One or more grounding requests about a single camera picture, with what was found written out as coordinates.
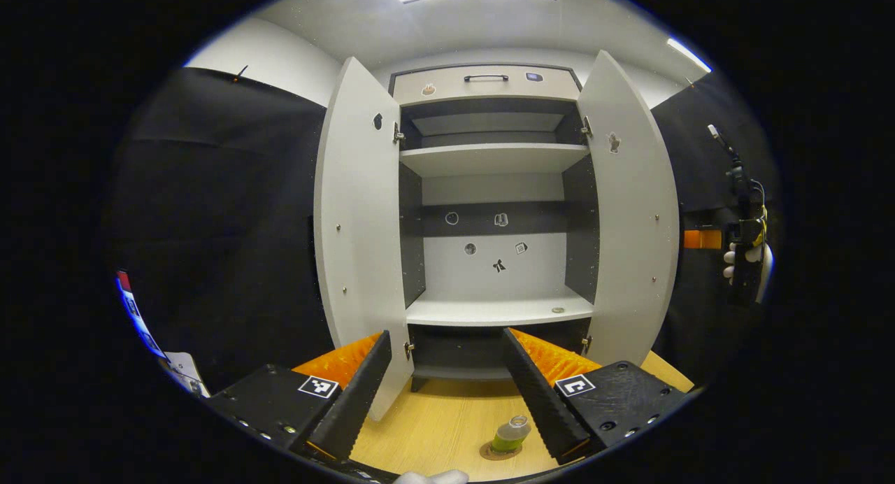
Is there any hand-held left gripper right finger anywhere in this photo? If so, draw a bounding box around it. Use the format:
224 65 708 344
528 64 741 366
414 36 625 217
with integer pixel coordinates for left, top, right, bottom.
501 328 692 466

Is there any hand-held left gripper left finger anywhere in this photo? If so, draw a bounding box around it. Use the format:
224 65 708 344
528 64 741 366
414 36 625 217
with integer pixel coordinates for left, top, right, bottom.
203 330 394 464

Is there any green label clear bottle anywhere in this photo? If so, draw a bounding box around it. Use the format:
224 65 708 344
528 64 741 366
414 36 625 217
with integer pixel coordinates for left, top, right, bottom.
491 415 532 454

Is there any round brown coaster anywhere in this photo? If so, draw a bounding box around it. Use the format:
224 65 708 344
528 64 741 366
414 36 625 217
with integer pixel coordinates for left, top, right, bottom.
480 441 524 461

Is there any grey cabinet door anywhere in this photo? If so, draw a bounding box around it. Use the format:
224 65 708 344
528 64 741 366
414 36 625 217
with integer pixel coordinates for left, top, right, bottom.
577 49 680 367
313 57 415 422

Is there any white cabinet shelf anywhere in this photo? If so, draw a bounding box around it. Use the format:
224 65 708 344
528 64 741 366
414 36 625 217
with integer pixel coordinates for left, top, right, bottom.
399 143 592 178
406 292 595 327

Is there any grey cabinet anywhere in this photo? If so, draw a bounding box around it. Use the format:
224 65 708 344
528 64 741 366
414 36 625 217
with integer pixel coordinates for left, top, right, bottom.
388 63 602 394

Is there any white printed paper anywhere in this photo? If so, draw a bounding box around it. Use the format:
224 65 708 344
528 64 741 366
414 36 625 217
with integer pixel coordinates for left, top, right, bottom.
162 351 210 399

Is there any black backdrop cloth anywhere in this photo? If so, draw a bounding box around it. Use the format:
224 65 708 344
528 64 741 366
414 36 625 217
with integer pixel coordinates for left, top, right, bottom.
105 68 780 394

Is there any colourful printed banner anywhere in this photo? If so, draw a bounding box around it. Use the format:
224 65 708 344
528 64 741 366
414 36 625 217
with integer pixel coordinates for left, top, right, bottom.
115 269 170 362

